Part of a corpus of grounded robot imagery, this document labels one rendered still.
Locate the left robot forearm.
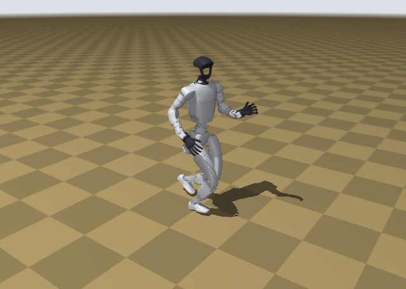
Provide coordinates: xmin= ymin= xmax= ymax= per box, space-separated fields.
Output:
xmin=225 ymin=106 xmax=242 ymax=120

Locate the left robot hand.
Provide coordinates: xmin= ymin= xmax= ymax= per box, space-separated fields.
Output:
xmin=235 ymin=102 xmax=258 ymax=118

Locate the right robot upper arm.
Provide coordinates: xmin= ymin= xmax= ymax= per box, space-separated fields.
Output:
xmin=167 ymin=86 xmax=196 ymax=118

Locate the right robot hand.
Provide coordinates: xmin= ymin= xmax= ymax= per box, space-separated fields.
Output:
xmin=182 ymin=132 xmax=203 ymax=156

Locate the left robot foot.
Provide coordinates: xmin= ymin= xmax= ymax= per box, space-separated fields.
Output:
xmin=177 ymin=174 xmax=195 ymax=195

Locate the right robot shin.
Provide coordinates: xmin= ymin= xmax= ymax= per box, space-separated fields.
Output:
xmin=192 ymin=179 xmax=217 ymax=205

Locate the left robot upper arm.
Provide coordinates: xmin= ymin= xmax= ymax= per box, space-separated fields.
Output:
xmin=214 ymin=82 xmax=228 ymax=114

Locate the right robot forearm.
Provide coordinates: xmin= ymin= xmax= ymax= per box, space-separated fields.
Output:
xmin=168 ymin=110 xmax=186 ymax=139

